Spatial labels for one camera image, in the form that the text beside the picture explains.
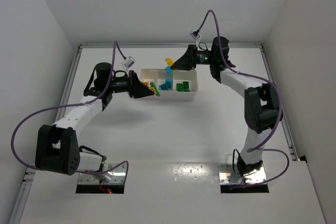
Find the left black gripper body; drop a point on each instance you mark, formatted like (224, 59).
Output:
(132, 84)

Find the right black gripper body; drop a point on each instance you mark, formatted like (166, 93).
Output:
(192, 56)

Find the yellow arch lego brick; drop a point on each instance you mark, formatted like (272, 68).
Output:
(169, 61)

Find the small blue lego brick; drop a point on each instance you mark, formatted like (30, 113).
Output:
(169, 70)

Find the small green lego brick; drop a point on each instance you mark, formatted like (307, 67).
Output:
(186, 86)

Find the green rectangular lego brick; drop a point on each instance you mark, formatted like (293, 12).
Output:
(179, 87)

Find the blue rectangular lego brick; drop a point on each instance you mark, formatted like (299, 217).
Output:
(169, 83)

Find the blue curved lego brick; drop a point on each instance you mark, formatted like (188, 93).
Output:
(163, 87)

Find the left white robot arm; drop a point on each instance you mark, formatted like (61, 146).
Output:
(58, 149)

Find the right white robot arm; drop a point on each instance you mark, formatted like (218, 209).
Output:
(261, 104)

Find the white three-compartment tray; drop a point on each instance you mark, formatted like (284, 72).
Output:
(158, 76)

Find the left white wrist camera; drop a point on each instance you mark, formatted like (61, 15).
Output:
(128, 63)

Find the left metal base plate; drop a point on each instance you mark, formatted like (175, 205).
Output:
(115, 177)

